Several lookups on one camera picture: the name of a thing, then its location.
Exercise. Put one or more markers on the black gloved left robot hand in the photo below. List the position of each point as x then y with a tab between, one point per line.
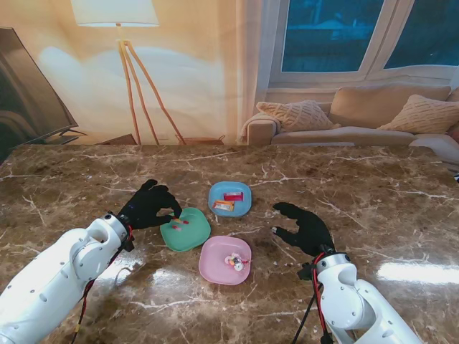
150	209

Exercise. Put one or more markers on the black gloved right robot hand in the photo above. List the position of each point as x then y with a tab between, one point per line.
312	233

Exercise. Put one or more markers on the orange candy bar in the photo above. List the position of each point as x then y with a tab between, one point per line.
224	205

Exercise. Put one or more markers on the pink bow candy cluster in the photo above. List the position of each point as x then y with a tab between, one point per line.
236	261

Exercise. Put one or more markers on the pink candy bar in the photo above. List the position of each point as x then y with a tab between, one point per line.
233	196

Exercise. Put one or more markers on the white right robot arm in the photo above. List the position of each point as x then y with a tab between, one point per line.
355	304

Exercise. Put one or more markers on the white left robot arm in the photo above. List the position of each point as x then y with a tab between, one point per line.
54	286

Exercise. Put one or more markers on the green square plastic dish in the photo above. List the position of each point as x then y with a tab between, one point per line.
190	236

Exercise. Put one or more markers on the blue square plastic dish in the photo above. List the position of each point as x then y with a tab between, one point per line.
242	209

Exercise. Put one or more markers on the pink square plastic dish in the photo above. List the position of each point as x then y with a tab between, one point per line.
218	258

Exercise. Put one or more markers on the cream knitted cushion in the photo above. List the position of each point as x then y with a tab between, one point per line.
423	114
297	114

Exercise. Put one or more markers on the beige sofa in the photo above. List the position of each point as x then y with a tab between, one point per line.
376	104

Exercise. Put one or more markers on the dark flat screen television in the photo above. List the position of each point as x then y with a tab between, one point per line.
25	89

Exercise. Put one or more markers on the sheer cream curtain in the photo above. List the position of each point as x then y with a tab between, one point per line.
247	53

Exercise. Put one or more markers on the white framed window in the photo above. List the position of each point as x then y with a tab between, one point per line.
322	36

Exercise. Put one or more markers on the wooden tripod floor lamp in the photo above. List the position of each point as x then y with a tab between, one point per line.
114	14

